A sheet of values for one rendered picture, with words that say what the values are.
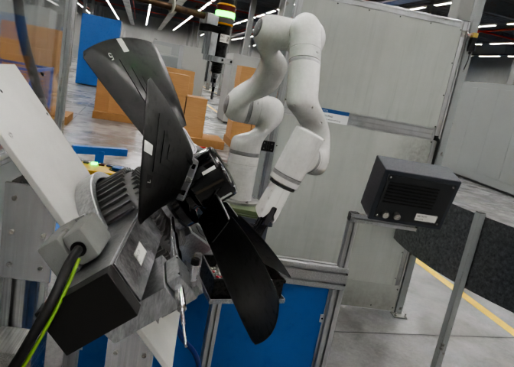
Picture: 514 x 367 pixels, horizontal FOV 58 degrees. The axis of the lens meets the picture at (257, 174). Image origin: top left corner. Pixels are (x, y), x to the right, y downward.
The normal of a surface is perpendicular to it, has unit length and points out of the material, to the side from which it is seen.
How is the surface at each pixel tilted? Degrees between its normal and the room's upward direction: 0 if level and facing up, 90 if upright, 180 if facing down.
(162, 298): 102
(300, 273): 90
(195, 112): 90
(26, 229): 90
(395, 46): 91
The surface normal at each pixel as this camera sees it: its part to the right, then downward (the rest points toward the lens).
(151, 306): 0.22, 0.44
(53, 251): 0.09, 0.22
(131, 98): 0.67, -0.21
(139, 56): 0.73, -0.40
